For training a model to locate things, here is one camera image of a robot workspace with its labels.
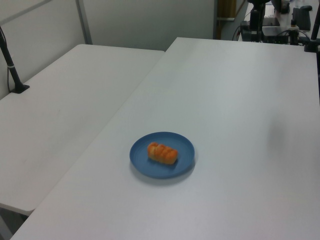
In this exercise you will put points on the orange-brown bread roll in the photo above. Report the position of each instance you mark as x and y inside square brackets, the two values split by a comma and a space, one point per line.
[162, 153]

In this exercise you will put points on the blue round plate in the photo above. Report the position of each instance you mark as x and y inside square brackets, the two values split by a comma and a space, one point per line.
[140, 165]

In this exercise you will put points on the white side table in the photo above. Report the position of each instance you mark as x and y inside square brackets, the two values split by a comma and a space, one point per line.
[62, 112]

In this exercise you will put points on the black equipment box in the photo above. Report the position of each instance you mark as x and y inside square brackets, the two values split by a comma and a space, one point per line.
[250, 35]

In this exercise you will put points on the yellow wooden panel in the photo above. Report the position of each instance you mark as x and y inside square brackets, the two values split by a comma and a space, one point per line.
[226, 8]

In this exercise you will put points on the black upright device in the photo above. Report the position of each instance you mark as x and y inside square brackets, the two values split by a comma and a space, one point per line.
[255, 20]

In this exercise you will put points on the black pole with white tie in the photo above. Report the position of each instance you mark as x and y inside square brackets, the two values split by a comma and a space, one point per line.
[21, 88]

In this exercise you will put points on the black box with green lights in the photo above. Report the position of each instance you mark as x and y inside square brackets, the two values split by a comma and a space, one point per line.
[275, 33]

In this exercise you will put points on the dark flat screen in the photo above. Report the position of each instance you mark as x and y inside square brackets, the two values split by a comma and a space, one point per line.
[271, 22]

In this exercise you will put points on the plain black clamp pole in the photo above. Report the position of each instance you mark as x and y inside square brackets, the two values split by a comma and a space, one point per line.
[310, 47]

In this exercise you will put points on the dark grey device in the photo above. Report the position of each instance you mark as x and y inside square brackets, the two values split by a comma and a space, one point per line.
[301, 17]

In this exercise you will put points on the grey partition post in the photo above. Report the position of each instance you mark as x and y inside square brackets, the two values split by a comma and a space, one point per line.
[83, 22]

